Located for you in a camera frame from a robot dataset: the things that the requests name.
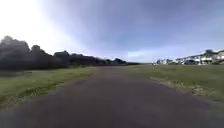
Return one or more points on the row of white buildings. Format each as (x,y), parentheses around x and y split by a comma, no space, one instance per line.
(200,59)

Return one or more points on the green grass field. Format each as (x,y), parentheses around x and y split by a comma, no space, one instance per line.
(30,83)
(186,75)

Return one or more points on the row of dark trees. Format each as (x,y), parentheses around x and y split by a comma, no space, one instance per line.
(30,56)

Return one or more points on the dark asphalt path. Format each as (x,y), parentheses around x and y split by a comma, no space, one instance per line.
(113,100)

